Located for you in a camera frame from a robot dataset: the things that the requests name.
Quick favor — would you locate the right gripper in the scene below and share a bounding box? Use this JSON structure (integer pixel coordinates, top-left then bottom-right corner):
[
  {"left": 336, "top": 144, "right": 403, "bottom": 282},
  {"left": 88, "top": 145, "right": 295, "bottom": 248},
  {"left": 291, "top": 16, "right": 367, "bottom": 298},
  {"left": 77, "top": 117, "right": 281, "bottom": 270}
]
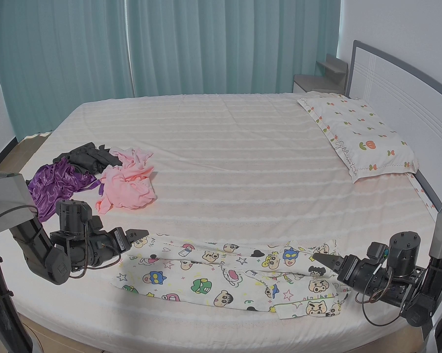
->
[{"left": 312, "top": 252, "right": 391, "bottom": 296}]

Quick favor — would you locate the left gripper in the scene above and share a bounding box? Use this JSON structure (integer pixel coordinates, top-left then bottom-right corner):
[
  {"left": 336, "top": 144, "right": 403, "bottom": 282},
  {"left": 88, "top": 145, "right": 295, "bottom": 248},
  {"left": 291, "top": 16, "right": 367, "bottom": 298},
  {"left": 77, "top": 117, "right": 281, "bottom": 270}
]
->
[{"left": 81, "top": 228, "right": 150, "bottom": 268}]

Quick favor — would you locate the white printed pyjama garment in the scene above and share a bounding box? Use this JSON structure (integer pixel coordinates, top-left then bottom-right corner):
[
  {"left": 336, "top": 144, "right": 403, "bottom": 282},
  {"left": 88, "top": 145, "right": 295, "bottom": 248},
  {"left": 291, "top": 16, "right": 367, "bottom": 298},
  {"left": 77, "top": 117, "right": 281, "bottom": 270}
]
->
[{"left": 109, "top": 233, "right": 351, "bottom": 320}]

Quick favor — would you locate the bed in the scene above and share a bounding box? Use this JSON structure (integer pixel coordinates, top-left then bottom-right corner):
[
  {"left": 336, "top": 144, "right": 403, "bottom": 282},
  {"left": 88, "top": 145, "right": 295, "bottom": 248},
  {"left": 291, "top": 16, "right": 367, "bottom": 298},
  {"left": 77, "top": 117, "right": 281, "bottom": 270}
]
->
[{"left": 13, "top": 40, "right": 442, "bottom": 353}]

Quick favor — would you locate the pink garment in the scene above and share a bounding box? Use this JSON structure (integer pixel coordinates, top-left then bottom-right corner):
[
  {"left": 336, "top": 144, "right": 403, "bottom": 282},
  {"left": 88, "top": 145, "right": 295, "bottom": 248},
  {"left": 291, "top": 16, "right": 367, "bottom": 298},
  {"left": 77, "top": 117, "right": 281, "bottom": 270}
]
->
[{"left": 95, "top": 147, "right": 158, "bottom": 214}]

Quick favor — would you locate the black garment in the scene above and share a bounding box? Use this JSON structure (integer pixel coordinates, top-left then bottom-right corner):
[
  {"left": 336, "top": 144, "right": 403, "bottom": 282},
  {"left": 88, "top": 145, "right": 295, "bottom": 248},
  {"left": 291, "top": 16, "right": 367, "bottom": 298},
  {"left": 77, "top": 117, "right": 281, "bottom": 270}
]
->
[{"left": 52, "top": 142, "right": 123, "bottom": 176}]

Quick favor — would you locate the purple garment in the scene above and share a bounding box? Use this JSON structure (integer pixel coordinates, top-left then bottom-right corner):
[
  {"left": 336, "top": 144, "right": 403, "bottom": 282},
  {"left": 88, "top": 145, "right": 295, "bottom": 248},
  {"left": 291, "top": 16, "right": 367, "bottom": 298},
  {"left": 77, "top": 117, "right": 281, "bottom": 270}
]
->
[{"left": 28, "top": 159, "right": 106, "bottom": 224}]

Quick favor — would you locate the white printed pillow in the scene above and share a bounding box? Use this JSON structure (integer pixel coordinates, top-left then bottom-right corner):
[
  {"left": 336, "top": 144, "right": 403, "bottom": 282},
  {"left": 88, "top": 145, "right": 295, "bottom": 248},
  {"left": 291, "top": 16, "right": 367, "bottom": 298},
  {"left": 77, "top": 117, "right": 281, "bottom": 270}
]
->
[{"left": 297, "top": 91, "right": 416, "bottom": 184}]

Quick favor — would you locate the grey white bedside table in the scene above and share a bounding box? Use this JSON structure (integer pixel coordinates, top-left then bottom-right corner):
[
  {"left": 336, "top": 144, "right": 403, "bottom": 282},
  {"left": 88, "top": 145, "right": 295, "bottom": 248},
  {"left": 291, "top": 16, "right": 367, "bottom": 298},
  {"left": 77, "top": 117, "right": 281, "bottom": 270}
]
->
[{"left": 292, "top": 53, "right": 349, "bottom": 95}]

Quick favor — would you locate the blue-green curtain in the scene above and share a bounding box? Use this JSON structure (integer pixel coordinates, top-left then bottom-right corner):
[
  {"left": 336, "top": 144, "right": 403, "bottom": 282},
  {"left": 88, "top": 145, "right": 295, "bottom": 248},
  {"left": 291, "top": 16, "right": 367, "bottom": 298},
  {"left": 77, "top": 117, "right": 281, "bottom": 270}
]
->
[
  {"left": 0, "top": 0, "right": 134, "bottom": 143},
  {"left": 127, "top": 0, "right": 342, "bottom": 98}
]

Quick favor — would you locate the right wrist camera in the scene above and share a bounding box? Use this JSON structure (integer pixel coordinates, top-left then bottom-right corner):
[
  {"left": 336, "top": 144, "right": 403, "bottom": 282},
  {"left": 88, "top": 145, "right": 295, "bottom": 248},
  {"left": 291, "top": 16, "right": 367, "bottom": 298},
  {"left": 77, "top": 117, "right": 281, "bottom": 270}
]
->
[{"left": 367, "top": 242, "right": 390, "bottom": 267}]

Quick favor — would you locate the black cable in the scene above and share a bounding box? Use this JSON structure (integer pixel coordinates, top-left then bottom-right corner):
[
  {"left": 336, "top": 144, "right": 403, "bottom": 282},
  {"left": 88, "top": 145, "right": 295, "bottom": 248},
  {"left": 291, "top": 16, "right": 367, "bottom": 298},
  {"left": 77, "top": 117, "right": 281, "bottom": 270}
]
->
[{"left": 354, "top": 293, "right": 403, "bottom": 327}]

